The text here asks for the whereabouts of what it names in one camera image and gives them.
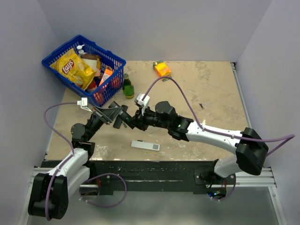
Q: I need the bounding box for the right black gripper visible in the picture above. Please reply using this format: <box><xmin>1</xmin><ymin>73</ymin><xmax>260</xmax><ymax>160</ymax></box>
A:
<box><xmin>128</xmin><ymin>104</ymin><xmax>170</xmax><ymax>132</ymax></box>

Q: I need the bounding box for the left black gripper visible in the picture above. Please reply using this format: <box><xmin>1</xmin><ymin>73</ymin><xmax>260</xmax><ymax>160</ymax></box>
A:
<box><xmin>86</xmin><ymin>105</ymin><xmax>123</xmax><ymax>142</ymax></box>

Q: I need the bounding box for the black remote control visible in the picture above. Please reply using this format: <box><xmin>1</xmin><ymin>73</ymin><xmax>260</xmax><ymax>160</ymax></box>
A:
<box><xmin>119</xmin><ymin>110</ymin><xmax>132</xmax><ymax>123</ymax></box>
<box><xmin>113</xmin><ymin>105</ymin><xmax>128</xmax><ymax>129</ymax></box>

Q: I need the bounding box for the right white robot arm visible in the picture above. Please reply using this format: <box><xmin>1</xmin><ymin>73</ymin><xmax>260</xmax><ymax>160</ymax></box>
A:
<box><xmin>125</xmin><ymin>101</ymin><xmax>269</xmax><ymax>184</ymax></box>

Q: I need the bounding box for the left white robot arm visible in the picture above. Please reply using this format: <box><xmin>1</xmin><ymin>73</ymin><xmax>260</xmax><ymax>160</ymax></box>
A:
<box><xmin>28</xmin><ymin>97</ymin><xmax>123</xmax><ymax>220</ymax></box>

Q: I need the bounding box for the white remote control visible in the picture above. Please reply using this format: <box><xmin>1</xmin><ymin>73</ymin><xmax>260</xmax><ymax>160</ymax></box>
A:
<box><xmin>131</xmin><ymin>140</ymin><xmax>160</xmax><ymax>151</ymax></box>

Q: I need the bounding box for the green glass bottle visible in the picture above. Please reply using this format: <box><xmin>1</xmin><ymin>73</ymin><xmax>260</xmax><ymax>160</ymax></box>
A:
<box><xmin>122</xmin><ymin>74</ymin><xmax>135</xmax><ymax>99</ymax></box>

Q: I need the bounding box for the orange white carton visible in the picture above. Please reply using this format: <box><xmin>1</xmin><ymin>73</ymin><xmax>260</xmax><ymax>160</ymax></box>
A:
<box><xmin>99</xmin><ymin>66</ymin><xmax>113</xmax><ymax>86</ymax></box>

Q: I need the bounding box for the blue plastic basket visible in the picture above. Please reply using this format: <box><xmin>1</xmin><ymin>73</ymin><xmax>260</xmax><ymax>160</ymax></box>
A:
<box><xmin>42</xmin><ymin>35</ymin><xmax>126</xmax><ymax>106</ymax></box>

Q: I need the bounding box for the brown white snack package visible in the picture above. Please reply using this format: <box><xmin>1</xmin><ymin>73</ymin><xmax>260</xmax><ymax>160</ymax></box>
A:
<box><xmin>80</xmin><ymin>53</ymin><xmax>102</xmax><ymax>78</ymax></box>

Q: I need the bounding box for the orange sponge pack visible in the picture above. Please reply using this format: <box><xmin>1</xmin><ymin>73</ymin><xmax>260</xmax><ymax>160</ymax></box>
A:
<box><xmin>152</xmin><ymin>60</ymin><xmax>172</xmax><ymax>77</ymax></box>

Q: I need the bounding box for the yellow Lays chips bag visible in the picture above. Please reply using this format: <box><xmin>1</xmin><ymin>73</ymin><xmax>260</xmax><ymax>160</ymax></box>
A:
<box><xmin>50</xmin><ymin>48</ymin><xmax>96</xmax><ymax>90</ymax></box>

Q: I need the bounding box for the white pump bottle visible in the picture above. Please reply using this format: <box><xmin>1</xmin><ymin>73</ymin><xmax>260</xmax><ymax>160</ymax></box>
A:
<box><xmin>76</xmin><ymin>45</ymin><xmax>86</xmax><ymax>57</ymax></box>

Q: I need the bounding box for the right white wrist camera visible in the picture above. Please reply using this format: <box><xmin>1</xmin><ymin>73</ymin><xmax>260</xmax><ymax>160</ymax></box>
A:
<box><xmin>135</xmin><ymin>93</ymin><xmax>150</xmax><ymax>115</ymax></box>

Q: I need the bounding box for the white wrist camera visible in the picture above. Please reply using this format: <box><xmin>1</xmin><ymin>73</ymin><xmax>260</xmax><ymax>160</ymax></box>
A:
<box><xmin>135</xmin><ymin>93</ymin><xmax>150</xmax><ymax>115</ymax></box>
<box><xmin>77</xmin><ymin>97</ymin><xmax>93</xmax><ymax>113</ymax></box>

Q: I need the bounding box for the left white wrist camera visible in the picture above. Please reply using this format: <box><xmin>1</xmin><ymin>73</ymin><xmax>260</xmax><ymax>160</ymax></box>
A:
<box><xmin>77</xmin><ymin>97</ymin><xmax>93</xmax><ymax>113</ymax></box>

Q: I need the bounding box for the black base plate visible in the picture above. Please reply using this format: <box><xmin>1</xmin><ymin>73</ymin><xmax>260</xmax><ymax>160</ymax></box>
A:
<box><xmin>41</xmin><ymin>159</ymin><xmax>237</xmax><ymax>196</ymax></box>

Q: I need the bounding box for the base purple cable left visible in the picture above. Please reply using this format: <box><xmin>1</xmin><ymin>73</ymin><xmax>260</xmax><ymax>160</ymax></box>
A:
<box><xmin>78</xmin><ymin>173</ymin><xmax>128</xmax><ymax>209</ymax></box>

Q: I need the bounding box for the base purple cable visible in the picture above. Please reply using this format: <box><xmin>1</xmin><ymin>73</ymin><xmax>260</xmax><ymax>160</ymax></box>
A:
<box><xmin>210</xmin><ymin>173</ymin><xmax>237</xmax><ymax>202</ymax></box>
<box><xmin>78</xmin><ymin>173</ymin><xmax>128</xmax><ymax>209</ymax></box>

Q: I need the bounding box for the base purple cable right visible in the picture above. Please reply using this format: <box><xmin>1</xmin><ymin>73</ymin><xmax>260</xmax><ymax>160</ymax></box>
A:
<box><xmin>210</xmin><ymin>173</ymin><xmax>237</xmax><ymax>202</ymax></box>

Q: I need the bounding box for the aluminium frame rail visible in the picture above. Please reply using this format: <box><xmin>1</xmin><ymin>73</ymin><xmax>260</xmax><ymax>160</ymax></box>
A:
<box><xmin>18</xmin><ymin>167</ymin><xmax>287</xmax><ymax>225</ymax></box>

